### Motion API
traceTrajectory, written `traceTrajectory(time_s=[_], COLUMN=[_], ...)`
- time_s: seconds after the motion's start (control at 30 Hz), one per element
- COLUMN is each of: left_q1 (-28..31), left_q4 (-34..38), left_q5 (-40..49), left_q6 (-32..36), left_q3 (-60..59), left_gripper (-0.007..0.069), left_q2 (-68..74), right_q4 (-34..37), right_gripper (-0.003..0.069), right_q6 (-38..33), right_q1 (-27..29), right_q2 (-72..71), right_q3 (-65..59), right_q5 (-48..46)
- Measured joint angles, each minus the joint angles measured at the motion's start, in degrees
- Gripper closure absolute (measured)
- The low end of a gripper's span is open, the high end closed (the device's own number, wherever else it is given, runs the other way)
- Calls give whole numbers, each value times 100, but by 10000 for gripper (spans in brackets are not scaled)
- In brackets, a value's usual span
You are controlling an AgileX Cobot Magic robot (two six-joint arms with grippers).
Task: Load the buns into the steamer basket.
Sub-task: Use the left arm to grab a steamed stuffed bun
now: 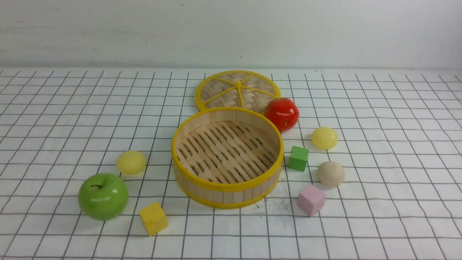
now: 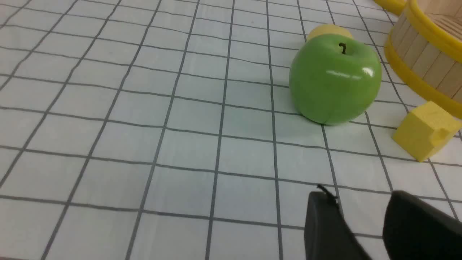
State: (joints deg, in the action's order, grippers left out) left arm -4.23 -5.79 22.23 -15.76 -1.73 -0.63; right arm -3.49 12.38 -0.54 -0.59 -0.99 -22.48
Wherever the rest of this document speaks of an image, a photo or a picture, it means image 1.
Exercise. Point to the yellow bun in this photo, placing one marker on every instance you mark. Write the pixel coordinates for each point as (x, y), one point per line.
(131, 162)
(324, 138)

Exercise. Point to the pink cube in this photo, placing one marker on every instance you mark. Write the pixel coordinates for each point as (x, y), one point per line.
(311, 200)

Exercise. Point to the green cube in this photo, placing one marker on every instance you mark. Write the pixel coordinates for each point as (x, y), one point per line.
(298, 158)

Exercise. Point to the green apple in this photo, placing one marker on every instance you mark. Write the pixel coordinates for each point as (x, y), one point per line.
(103, 196)

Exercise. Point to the yellow cube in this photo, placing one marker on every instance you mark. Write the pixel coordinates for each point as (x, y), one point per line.
(153, 218)

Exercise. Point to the red tomato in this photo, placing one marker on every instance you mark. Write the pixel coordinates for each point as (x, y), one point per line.
(283, 113)

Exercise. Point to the beige bun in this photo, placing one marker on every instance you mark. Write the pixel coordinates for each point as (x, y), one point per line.
(331, 174)

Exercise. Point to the woven bamboo steamer lid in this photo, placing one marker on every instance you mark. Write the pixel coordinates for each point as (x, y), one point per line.
(236, 88)

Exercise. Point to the bamboo steamer tray yellow rim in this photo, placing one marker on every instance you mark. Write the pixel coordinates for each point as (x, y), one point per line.
(227, 157)

